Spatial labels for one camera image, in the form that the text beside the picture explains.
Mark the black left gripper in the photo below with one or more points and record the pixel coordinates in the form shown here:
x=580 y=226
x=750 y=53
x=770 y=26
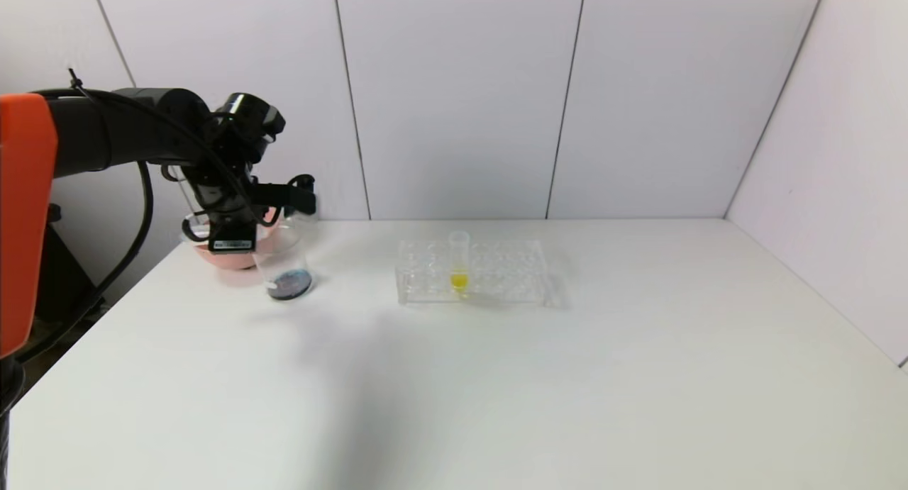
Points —
x=232 y=241

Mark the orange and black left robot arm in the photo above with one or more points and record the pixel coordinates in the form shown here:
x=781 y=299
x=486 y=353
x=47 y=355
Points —
x=106 y=132

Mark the yellow pigment test tube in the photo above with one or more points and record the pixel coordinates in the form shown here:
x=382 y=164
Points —
x=460 y=281

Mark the clear acrylic test tube rack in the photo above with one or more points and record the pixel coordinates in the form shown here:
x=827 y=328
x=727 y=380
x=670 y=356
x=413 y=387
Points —
x=511 y=277

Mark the pink plastic bowl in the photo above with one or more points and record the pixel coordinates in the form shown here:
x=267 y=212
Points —
x=227 y=259

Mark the clear glass beaker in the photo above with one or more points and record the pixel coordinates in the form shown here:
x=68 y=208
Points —
x=289 y=284

